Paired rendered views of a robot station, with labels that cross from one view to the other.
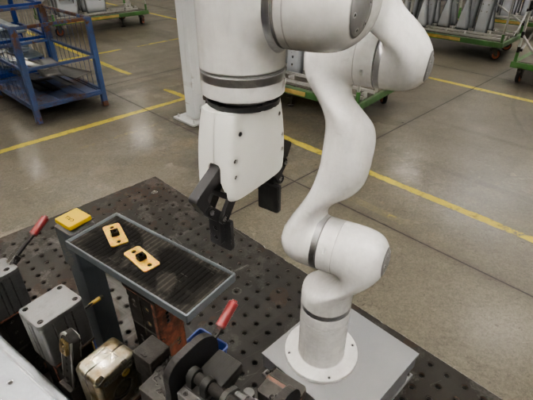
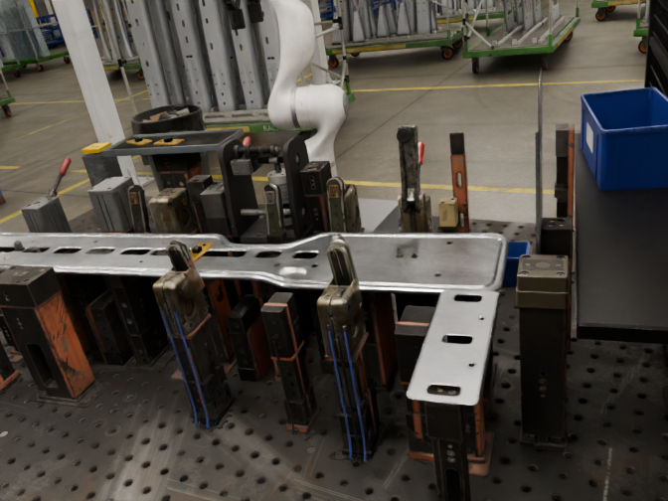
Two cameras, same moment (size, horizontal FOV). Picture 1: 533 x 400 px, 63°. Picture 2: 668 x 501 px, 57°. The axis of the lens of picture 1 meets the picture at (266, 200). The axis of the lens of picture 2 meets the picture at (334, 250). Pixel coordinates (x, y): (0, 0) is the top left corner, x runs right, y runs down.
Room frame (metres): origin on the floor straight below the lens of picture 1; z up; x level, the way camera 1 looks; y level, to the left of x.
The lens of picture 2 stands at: (-1.01, 0.24, 1.56)
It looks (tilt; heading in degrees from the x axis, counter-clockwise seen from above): 26 degrees down; 347
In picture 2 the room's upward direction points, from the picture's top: 10 degrees counter-clockwise
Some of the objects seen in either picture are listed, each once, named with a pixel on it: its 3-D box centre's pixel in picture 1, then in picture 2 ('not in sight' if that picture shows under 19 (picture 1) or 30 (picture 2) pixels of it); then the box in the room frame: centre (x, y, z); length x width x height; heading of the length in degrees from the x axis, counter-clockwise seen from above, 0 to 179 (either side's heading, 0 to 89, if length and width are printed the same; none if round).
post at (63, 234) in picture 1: (93, 290); (121, 222); (0.85, 0.46, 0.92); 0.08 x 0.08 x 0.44; 54
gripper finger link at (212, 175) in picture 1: (217, 182); not in sight; (0.39, 0.05, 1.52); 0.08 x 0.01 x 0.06; 144
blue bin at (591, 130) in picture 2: not in sight; (628, 135); (0.09, -0.71, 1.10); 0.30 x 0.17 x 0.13; 151
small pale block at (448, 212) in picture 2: not in sight; (453, 277); (0.07, -0.26, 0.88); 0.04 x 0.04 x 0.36; 54
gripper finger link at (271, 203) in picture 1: (274, 182); (255, 6); (0.48, -0.01, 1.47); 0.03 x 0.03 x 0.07; 54
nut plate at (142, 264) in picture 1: (141, 256); (168, 140); (0.69, 0.26, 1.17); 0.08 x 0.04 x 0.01; 46
